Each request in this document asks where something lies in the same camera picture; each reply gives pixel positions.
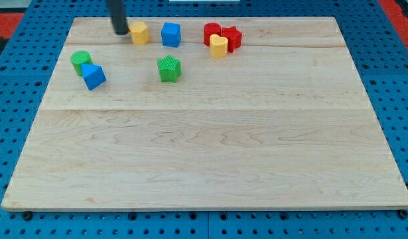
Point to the green star block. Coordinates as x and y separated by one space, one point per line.
169 68

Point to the red star block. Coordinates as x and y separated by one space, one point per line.
234 37

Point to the yellow hexagon block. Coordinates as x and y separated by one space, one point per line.
139 32

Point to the wooden board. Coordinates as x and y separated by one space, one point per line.
283 123

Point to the yellow heart block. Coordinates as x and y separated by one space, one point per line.
218 46

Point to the red cylinder block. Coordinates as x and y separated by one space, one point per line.
210 29

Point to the blue cube block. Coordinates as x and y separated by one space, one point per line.
171 34

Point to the blue triangle block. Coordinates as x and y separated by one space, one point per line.
93 75

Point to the green cylinder block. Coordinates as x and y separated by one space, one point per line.
79 58

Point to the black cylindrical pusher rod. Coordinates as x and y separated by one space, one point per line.
116 11

